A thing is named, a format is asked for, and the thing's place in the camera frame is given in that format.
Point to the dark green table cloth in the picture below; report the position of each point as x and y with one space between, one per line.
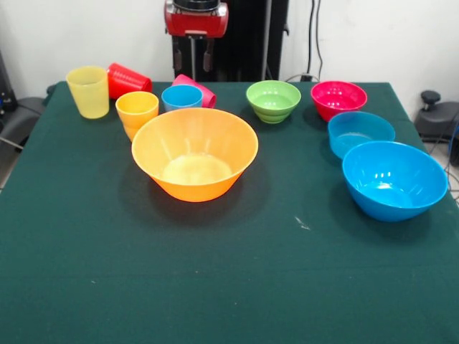
215 251

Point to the red cup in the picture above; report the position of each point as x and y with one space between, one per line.
129 84

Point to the pink cup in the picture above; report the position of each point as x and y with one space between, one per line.
208 96

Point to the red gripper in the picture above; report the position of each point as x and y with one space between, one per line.
195 25

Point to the large orange bowl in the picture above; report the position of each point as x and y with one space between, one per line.
193 186

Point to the green bowl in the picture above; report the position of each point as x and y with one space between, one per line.
272 111

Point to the large blue bowl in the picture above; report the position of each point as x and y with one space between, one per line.
391 200

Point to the pink bowl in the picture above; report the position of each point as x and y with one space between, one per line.
337 107

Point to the blue cup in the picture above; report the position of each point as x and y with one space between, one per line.
181 97

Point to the small yellow orange cup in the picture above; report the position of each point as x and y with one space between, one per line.
136 107

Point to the pale yellow cup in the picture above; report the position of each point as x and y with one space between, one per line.
87 96

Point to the black equipment box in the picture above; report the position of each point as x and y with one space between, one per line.
5 93

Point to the light blue shallow bowl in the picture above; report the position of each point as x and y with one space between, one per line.
344 139

